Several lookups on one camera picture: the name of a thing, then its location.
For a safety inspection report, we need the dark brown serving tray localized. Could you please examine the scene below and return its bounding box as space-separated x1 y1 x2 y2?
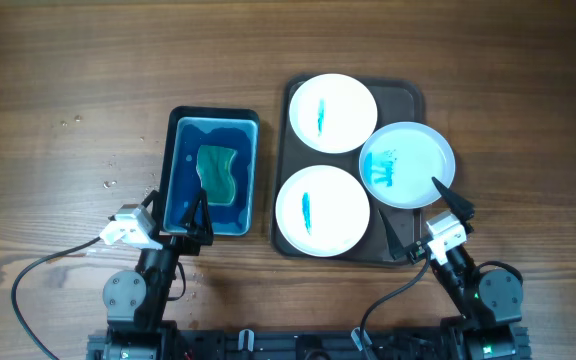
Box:
272 74 424 267

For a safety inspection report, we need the left black cable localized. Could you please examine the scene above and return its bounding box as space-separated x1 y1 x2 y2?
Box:
10 236 103 360

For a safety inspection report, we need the green scouring sponge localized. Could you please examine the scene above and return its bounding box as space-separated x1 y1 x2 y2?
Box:
196 145 237 206

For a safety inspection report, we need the black tub blue water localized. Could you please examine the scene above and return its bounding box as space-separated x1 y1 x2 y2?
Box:
159 106 260 236

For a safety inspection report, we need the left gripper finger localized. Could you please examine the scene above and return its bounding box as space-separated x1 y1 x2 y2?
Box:
141 190 164 235
180 188 214 238

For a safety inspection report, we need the white plate blue smear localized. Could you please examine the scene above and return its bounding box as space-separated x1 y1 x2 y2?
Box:
358 122 456 209

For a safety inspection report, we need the white plate top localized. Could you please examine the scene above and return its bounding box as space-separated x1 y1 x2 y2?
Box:
288 74 378 154

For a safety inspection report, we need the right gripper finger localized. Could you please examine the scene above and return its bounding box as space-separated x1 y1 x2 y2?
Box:
378 209 405 260
432 177 475 221

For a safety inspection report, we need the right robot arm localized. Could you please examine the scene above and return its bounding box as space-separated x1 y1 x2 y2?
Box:
357 178 532 360

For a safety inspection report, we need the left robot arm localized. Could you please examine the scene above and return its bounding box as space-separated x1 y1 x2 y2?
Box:
87 189 214 359

